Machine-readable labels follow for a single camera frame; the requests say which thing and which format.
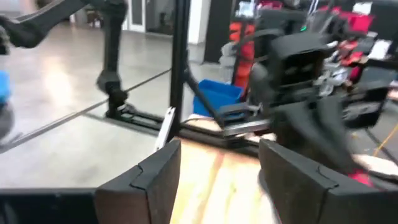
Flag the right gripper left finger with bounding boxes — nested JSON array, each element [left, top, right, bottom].
[[0, 139, 182, 224]]

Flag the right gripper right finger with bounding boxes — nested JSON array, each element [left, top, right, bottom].
[[258, 139, 398, 224]]

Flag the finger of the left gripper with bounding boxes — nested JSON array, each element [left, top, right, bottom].
[[270, 101, 330, 159], [313, 96, 358, 175]]

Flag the silver label plate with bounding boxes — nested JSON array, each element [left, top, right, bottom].
[[154, 106, 177, 152]]

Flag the blue storage bin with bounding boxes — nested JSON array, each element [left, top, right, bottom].
[[192, 79, 244, 118]]

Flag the yellow floor cable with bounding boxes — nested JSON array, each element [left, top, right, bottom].
[[373, 123, 398, 157]]

